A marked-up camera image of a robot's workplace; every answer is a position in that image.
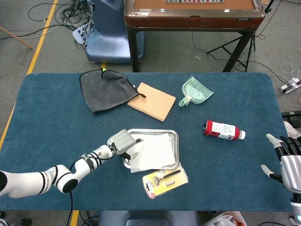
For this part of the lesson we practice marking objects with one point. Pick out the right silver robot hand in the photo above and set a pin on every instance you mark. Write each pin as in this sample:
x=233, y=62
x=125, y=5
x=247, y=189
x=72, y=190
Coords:
x=291, y=171

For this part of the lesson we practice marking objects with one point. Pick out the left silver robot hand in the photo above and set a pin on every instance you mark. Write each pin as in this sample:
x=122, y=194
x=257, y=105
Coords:
x=122, y=142

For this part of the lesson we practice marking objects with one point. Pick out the white paper sheet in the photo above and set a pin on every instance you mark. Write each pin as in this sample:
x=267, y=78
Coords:
x=155, y=153

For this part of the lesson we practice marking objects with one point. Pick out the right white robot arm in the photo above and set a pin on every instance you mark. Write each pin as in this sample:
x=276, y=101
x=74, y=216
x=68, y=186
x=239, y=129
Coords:
x=296, y=209

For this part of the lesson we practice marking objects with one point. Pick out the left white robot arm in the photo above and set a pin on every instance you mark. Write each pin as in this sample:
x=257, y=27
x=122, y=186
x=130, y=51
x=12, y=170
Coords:
x=28, y=181

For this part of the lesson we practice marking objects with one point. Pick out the silver metal tray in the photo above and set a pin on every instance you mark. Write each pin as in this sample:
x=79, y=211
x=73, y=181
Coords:
x=173, y=146

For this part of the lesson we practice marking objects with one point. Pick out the white shoe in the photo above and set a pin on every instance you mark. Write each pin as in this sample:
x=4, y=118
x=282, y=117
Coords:
x=292, y=130

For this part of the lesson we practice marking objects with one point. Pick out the tan spiral notebook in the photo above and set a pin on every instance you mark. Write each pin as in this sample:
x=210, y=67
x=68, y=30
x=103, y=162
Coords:
x=155, y=103

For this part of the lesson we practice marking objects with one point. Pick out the grey microfibre cloth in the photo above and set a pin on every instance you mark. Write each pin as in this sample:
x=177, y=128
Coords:
x=105, y=94

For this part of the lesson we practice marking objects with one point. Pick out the black floor pedal box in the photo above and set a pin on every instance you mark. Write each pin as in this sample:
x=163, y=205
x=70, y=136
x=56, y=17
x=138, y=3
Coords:
x=294, y=118

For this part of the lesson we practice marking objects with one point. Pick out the packaged razor yellow card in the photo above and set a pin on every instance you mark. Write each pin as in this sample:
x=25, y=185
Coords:
x=164, y=182

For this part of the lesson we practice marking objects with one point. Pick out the blue felt table cover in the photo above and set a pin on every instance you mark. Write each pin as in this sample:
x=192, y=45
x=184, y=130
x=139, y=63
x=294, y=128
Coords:
x=58, y=106

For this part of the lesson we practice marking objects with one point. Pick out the grey blue robot torso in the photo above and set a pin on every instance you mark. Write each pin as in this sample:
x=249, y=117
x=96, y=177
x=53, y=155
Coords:
x=148, y=217

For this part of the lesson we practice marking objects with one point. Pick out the red labelled drink bottle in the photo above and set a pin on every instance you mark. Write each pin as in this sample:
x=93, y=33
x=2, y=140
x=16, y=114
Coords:
x=221, y=130

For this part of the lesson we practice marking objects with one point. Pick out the white red power strip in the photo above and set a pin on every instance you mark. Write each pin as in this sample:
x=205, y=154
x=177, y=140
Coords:
x=290, y=85

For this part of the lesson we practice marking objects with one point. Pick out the green plastic dustpan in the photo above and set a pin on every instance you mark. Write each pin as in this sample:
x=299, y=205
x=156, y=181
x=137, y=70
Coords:
x=196, y=93

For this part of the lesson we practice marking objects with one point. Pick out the blue grey machine base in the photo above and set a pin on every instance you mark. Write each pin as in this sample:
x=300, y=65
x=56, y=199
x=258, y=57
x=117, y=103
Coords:
x=110, y=35

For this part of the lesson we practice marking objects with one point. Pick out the white power strip with plugs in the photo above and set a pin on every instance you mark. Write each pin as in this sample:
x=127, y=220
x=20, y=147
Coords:
x=78, y=34

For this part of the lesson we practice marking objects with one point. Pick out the brown mahjong table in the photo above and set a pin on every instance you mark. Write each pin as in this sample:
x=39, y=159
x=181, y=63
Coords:
x=188, y=21

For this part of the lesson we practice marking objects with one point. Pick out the wooden stick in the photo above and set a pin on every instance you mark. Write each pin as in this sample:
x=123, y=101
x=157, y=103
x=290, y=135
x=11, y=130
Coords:
x=18, y=40

